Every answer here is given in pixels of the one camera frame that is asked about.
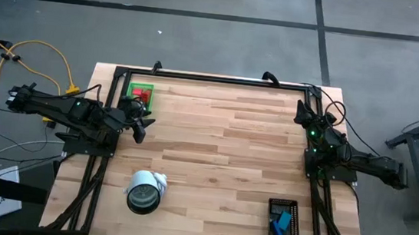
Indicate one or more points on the green plastic basket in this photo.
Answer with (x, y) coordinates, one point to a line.
(137, 86)

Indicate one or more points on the white cup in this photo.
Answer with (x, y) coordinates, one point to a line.
(142, 178)

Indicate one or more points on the black flat bar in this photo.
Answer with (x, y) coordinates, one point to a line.
(13, 190)

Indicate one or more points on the dark blue block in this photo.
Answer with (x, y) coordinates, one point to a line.
(276, 231)

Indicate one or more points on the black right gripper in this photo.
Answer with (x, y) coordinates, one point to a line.
(315, 122)

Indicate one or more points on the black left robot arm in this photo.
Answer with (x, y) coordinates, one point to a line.
(60, 109)

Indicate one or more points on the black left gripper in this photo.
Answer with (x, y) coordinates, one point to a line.
(132, 119)

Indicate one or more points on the black plastic basket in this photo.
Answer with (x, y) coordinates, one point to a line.
(294, 226)

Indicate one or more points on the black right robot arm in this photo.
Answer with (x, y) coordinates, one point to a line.
(374, 166)

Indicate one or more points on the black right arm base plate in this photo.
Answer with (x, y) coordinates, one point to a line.
(309, 172)

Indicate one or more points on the small red cube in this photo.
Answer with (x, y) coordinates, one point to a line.
(146, 96)

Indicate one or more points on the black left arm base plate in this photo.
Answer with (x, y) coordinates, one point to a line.
(75, 147)

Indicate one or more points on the black metal table frame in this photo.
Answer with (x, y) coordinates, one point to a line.
(217, 79)

